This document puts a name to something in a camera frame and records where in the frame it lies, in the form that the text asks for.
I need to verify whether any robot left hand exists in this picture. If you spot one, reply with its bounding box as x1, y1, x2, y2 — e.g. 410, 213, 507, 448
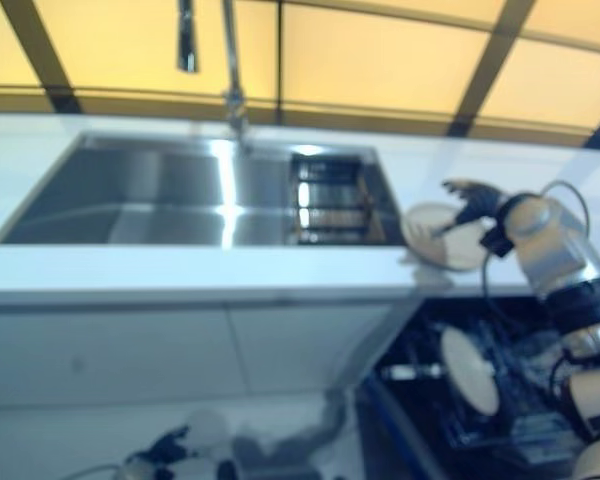
142, 424, 194, 467

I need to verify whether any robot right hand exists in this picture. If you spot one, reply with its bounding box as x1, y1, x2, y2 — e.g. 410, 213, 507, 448
432, 178, 512, 237

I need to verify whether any cream round plate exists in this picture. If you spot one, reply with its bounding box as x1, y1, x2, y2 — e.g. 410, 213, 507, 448
439, 324, 501, 415
401, 199, 496, 274

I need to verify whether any white glossy cabinet door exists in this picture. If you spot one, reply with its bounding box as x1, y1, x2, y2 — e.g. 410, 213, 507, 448
224, 299, 406, 396
0, 299, 254, 406

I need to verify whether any black sink dish rack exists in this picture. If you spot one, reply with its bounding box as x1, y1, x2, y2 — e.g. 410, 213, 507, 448
288, 153, 387, 247

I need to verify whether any stainless steel sink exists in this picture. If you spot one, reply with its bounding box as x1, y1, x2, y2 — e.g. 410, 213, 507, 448
0, 128, 409, 250

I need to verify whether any chrome pull-down faucet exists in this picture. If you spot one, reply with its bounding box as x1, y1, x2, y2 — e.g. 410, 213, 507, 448
174, 0, 254, 154

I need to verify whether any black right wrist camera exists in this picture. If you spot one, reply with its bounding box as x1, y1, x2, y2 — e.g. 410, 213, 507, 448
479, 227, 515, 260

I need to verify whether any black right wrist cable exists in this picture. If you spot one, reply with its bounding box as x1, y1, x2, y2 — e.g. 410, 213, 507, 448
480, 179, 594, 361

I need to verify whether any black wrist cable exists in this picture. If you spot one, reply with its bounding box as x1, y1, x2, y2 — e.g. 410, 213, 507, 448
480, 179, 594, 361
59, 463, 126, 480

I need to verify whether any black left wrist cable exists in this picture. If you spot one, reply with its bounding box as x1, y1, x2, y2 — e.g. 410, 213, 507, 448
59, 463, 126, 480

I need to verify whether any yellow window with dark frame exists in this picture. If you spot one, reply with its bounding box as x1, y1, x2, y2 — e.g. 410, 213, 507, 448
0, 0, 600, 151

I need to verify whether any wire dishwasher rack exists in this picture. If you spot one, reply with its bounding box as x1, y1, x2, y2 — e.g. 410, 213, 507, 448
404, 299, 591, 451

